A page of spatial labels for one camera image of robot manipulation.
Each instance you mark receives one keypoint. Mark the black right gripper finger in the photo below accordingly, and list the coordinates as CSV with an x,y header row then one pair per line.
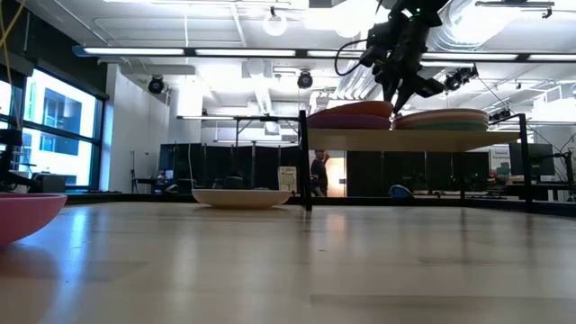
x,y
431,86
404,96

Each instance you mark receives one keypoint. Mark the teal green plate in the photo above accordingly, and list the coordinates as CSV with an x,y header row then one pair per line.
x,y
443,127

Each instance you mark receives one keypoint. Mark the purple plate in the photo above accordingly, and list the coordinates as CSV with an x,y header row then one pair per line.
x,y
346,123

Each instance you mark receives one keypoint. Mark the magenta pink plate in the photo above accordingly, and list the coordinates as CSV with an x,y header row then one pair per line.
x,y
27,216

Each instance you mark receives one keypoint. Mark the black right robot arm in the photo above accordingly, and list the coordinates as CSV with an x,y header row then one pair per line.
x,y
425,6

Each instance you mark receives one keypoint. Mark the wooden shelf board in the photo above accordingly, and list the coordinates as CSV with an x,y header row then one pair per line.
x,y
382,140

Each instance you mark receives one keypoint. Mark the black room partition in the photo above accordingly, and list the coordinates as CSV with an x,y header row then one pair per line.
x,y
216,164
373,173

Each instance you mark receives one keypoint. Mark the blue round chair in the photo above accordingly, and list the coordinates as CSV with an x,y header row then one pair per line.
x,y
399,192

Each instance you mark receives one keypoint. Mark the person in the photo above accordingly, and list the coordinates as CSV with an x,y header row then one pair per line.
x,y
319,173

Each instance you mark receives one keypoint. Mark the black background monitor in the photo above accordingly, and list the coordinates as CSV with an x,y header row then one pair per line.
x,y
531,159

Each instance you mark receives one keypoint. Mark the round white ceiling lamp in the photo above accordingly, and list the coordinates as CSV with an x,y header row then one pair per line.
x,y
275,23

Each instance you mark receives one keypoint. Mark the pale poster sign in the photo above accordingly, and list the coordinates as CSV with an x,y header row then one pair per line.
x,y
287,178

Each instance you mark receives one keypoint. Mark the long ceiling light bar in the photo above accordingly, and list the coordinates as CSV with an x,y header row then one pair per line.
x,y
130,51

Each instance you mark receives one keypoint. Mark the large glass window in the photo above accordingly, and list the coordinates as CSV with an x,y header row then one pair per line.
x,y
67,148

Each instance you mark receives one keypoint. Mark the black background equipment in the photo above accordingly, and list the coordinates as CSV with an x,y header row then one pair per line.
x,y
9,153

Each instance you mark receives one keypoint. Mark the black ceiling camera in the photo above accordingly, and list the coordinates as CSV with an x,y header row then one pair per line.
x,y
499,115
304,80
456,80
156,84

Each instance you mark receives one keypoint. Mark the silver air duct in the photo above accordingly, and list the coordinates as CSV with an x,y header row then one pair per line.
x,y
477,22

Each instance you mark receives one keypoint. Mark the black metal frame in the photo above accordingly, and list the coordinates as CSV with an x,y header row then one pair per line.
x,y
304,157

